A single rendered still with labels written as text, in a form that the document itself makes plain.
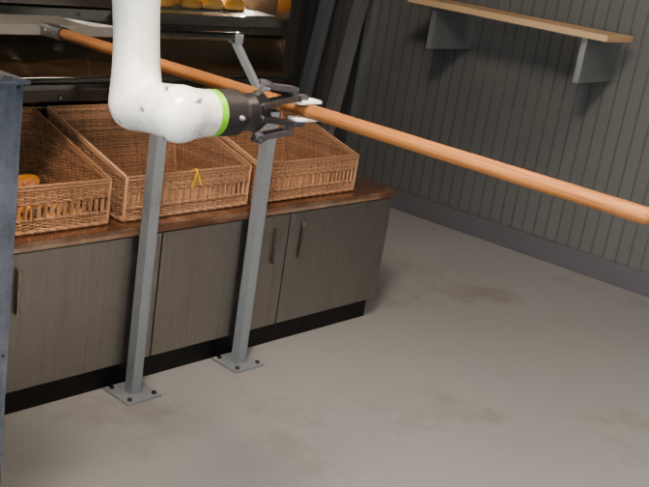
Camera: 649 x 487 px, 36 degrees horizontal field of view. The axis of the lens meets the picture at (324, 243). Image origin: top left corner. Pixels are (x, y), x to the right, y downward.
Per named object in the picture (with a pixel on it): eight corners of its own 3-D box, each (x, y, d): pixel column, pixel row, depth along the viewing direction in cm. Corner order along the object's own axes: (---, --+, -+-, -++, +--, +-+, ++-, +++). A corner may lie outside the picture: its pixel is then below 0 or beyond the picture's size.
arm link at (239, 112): (229, 142, 194) (235, 95, 191) (189, 128, 201) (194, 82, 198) (251, 141, 198) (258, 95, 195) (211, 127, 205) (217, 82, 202)
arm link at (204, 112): (173, 149, 183) (177, 89, 180) (130, 137, 191) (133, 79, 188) (230, 146, 193) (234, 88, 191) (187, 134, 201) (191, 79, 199)
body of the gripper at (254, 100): (225, 86, 201) (258, 86, 208) (219, 128, 203) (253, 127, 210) (250, 95, 196) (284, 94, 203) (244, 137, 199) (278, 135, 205)
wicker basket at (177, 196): (38, 182, 352) (42, 104, 343) (165, 170, 393) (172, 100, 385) (122, 224, 322) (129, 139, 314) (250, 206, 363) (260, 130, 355)
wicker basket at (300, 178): (170, 169, 395) (177, 100, 386) (272, 159, 435) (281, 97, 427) (254, 206, 365) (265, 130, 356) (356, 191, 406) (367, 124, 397)
